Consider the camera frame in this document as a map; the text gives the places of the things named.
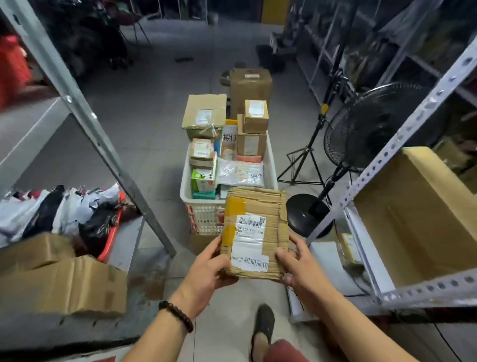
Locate person's left hand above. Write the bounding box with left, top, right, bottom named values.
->
left=169, top=235, right=239, bottom=320

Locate person's right hand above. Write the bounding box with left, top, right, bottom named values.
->
left=275, top=234, right=342, bottom=318

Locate white plastic basket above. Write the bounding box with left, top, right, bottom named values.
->
left=179, top=138, right=279, bottom=236

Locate corrugated parcel yellow tape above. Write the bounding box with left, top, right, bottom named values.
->
left=220, top=186, right=291, bottom=281

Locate grey bubble mailer parcel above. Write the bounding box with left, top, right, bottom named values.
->
left=216, top=158, right=266, bottom=188

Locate squarish white-label cardboard box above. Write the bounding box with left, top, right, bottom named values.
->
left=237, top=114, right=268, bottom=157

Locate dark green cardboard box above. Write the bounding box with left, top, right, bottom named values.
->
left=185, top=126, right=224, bottom=142

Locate small box with label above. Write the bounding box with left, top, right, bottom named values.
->
left=244, top=99, right=270, bottom=135

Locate string-tied cardboard parcel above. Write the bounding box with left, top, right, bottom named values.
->
left=181, top=93, right=228, bottom=131

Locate person's right forearm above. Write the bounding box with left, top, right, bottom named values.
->
left=318, top=294, right=418, bottom=362

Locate person's left forearm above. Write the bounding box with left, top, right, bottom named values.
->
left=121, top=309, right=193, bottom=362

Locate person's black shoe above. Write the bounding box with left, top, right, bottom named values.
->
left=249, top=304, right=275, bottom=362

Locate person's red trouser leg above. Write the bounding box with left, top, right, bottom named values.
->
left=262, top=338, right=310, bottom=362

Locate big plain cardboard sheet box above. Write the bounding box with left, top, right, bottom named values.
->
left=353, top=146, right=477, bottom=288

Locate large brown cardboard carton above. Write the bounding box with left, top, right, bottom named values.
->
left=0, top=255, right=129, bottom=318

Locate open brown cardboard box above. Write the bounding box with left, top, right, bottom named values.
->
left=0, top=233, right=77, bottom=276

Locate white flat board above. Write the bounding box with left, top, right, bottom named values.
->
left=287, top=241, right=370, bottom=323

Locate small yellowish box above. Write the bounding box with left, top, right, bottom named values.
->
left=337, top=233, right=364, bottom=266

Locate black standing fan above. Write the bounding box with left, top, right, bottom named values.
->
left=286, top=82, right=448, bottom=239

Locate red plastic tray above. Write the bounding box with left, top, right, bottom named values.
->
left=97, top=192, right=127, bottom=264

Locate white paper sign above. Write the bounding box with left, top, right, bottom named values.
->
left=220, top=125, right=239, bottom=157

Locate black tripod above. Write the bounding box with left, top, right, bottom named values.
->
left=277, top=0, right=360, bottom=186

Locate white perforated metal rack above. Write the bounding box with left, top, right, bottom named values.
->
left=305, top=41, right=477, bottom=312

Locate tall printed floor carton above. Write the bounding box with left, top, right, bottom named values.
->
left=228, top=68, right=273, bottom=120

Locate white storage rack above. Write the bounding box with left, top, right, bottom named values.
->
left=294, top=0, right=477, bottom=109

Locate black bin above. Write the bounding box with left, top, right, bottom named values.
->
left=256, top=44, right=288, bottom=74

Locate dark cluttered goods pile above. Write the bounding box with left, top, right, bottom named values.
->
left=33, top=0, right=150, bottom=75

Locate dark bead bracelet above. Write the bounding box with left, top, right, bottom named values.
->
left=158, top=300, right=194, bottom=334

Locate grey metal rack frame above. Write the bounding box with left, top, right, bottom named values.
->
left=0, top=0, right=176, bottom=258

